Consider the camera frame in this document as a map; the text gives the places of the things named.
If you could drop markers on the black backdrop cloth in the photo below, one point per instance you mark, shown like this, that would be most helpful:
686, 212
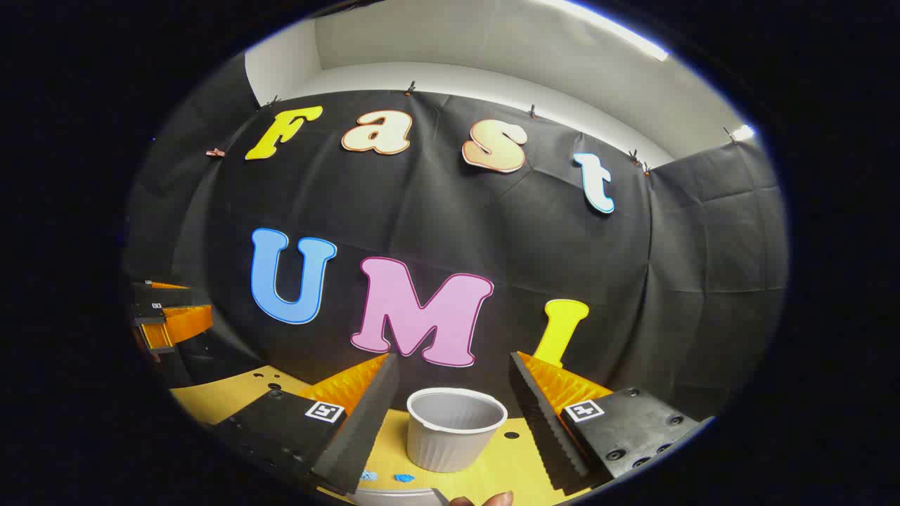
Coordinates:
436, 211

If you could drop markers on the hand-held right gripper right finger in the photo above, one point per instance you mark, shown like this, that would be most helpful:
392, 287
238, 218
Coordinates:
541, 422

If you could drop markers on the small grey dustpan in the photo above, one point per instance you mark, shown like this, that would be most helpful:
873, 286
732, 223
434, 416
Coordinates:
394, 498

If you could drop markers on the wooden desktop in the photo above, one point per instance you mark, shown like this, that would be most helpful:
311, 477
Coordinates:
211, 402

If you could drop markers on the ceiling light strip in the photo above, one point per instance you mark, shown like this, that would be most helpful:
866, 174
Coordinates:
742, 133

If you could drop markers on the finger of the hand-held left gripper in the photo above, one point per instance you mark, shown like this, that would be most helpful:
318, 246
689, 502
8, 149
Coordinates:
165, 295
151, 316

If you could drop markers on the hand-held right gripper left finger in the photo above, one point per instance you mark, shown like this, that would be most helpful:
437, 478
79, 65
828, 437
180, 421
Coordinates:
365, 422

